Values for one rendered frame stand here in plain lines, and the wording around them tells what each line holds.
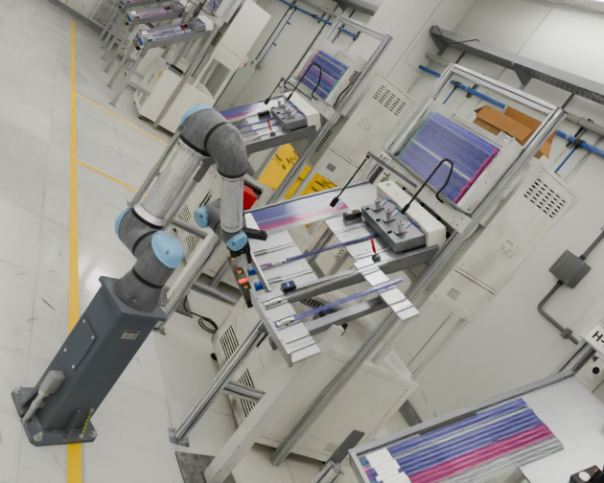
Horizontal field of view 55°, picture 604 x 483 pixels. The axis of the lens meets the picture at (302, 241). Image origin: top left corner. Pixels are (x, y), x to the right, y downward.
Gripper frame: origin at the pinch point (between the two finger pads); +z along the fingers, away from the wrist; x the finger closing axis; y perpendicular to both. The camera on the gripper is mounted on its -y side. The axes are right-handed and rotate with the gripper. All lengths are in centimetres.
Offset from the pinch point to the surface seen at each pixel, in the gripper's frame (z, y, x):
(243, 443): 45, 21, 46
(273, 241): 2.4, -15.0, -17.8
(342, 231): 2.2, -44.5, -10.5
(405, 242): -3, -60, 17
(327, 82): -22, -89, -138
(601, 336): -10, -81, 98
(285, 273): 2.4, -12.2, 7.9
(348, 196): 2, -59, -38
